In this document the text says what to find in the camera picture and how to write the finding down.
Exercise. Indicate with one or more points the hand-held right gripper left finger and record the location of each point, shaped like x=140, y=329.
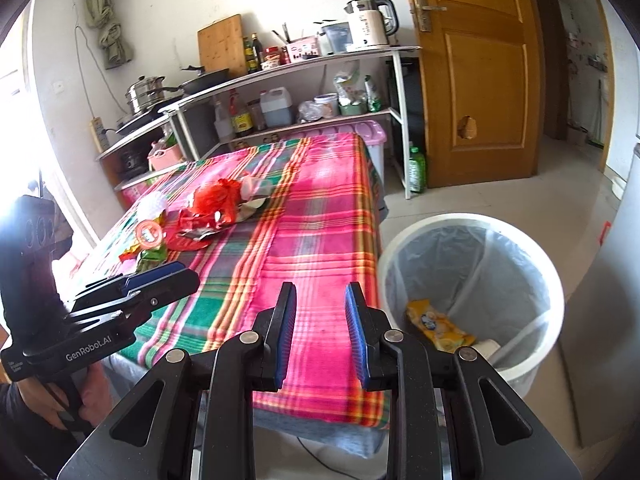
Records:
x=283, y=342

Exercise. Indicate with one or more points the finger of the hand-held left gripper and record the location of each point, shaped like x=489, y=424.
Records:
x=155, y=271
x=165, y=285

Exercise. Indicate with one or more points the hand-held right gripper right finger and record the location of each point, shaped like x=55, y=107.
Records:
x=357, y=342

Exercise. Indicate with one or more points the white foam fruit net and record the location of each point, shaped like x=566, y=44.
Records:
x=151, y=206

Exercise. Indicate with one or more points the white round trash bin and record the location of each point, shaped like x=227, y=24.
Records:
x=542, y=320

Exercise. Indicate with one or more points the person's left forearm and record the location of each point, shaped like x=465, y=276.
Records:
x=15, y=452

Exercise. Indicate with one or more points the person's left hand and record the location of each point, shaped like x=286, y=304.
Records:
x=100, y=390

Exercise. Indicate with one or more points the red plastic wrapper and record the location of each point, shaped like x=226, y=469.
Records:
x=190, y=237

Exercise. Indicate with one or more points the yellow packet with blue print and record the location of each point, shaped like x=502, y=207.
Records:
x=435, y=322

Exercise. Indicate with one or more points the red green carton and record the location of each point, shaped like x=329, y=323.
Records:
x=137, y=190

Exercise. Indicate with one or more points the red mesh bag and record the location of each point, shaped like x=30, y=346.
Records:
x=217, y=200

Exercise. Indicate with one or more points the pink green plaid blanket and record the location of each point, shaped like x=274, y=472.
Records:
x=310, y=240

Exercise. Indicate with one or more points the pink plastic basket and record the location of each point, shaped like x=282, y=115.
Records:
x=165, y=159

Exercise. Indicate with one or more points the dark small pot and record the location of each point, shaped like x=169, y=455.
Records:
x=132, y=160

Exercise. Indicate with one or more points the white paper scrap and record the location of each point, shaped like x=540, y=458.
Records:
x=486, y=350

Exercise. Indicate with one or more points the clear plastic cup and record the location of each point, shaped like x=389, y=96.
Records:
x=256, y=186

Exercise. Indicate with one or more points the clear bin liner bag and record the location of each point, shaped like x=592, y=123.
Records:
x=480, y=270

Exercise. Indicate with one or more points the white power strip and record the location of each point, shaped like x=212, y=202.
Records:
x=98, y=132

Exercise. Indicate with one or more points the black induction cooker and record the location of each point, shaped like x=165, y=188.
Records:
x=142, y=121

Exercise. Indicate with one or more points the white plastic bottle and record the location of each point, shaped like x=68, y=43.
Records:
x=223, y=127

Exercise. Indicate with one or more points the red cap sauce bottle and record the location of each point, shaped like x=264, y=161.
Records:
x=241, y=117

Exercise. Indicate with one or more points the steel steamer pot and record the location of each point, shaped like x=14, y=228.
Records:
x=144, y=92

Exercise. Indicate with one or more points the green plastic bottle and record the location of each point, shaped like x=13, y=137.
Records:
x=417, y=170

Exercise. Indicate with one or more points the dark glass jar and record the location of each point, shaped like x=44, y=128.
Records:
x=257, y=116

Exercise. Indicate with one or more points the black frying pan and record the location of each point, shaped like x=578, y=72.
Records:
x=205, y=80

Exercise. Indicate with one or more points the plastic jug with dark liquid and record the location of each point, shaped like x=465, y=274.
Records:
x=276, y=109

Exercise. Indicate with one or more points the crumpled clear plastic bag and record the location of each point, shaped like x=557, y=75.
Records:
x=310, y=111

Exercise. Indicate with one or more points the green bottle with yellow label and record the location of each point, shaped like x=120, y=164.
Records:
x=249, y=57

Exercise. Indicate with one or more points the bamboo cutting board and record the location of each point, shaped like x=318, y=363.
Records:
x=220, y=45

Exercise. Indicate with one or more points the white round tub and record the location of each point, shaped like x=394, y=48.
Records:
x=327, y=105

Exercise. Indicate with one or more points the grey-green hanging cloth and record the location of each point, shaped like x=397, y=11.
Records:
x=112, y=35

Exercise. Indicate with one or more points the dark sauce bottle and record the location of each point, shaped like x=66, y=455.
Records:
x=258, y=52

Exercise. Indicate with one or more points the red lid jar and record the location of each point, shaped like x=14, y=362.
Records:
x=272, y=57

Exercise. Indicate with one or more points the green bowl with bags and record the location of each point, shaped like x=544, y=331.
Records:
x=350, y=95

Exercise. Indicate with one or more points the green white packet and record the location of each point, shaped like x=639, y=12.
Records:
x=374, y=95

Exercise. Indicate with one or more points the grey cabinet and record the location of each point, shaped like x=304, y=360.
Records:
x=605, y=300

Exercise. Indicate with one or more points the white metal shelf rack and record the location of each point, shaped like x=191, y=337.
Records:
x=300, y=60

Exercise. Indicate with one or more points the pink utensil holder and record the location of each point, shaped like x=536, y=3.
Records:
x=302, y=50

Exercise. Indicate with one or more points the wooden door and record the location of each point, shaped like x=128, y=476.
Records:
x=480, y=85

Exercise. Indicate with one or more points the clear water filter pitcher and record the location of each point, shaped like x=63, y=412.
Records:
x=334, y=37

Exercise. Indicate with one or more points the white electric kettle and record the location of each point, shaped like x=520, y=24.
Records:
x=367, y=25

